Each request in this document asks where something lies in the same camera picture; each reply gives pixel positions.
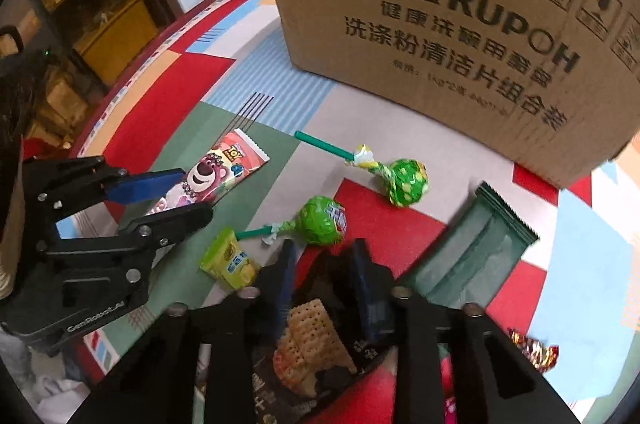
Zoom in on green lollipop yellow wrapper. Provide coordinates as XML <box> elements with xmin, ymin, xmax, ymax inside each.
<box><xmin>294</xmin><ymin>130</ymin><xmax>431</xmax><ymax>210</ymax></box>

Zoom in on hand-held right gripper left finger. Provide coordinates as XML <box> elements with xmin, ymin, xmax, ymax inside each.
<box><xmin>82</xmin><ymin>239</ymin><xmax>301</xmax><ymax>424</ymax></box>

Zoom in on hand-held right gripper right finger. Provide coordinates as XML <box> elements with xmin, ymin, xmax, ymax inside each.
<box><xmin>347</xmin><ymin>238</ymin><xmax>583</xmax><ymax>424</ymax></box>

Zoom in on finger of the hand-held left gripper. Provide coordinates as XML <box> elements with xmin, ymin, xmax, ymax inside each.
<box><xmin>21</xmin><ymin>155</ymin><xmax>186</xmax><ymax>235</ymax></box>
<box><xmin>35</xmin><ymin>203</ymin><xmax>215</xmax><ymax>287</ymax></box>

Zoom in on dark green snack packet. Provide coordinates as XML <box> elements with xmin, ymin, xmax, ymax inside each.
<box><xmin>400</xmin><ymin>181</ymin><xmax>541</xmax><ymax>310</ymax></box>

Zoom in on green lollipop red label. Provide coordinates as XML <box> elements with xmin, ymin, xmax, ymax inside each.
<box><xmin>234</xmin><ymin>195</ymin><xmax>347</xmax><ymax>250</ymax></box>

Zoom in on small yellow-green snack packet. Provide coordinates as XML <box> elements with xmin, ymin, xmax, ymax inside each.
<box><xmin>199</xmin><ymin>227</ymin><xmax>260</xmax><ymax>291</ymax></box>

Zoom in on pink bear snack packet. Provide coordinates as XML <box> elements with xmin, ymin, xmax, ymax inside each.
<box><xmin>142</xmin><ymin>129</ymin><xmax>271</xmax><ymax>227</ymax></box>

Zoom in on black cracker packet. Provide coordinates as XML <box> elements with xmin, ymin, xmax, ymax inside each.
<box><xmin>197</xmin><ymin>249</ymin><xmax>401</xmax><ymax>424</ymax></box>

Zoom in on red gold candy wrapper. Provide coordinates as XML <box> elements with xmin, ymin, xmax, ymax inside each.
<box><xmin>506</xmin><ymin>328</ymin><xmax>560</xmax><ymax>374</ymax></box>

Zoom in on white plastic bag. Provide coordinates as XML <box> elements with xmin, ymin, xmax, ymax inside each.
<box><xmin>0</xmin><ymin>329</ymin><xmax>93</xmax><ymax>424</ymax></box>

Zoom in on colourful patchwork tablecloth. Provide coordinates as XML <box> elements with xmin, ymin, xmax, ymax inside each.
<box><xmin>70</xmin><ymin>0</ymin><xmax>640</xmax><ymax>424</ymax></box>

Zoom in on yellow storage box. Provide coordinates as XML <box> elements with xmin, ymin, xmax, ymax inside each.
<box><xmin>75</xmin><ymin>0</ymin><xmax>161</xmax><ymax>88</ymax></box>

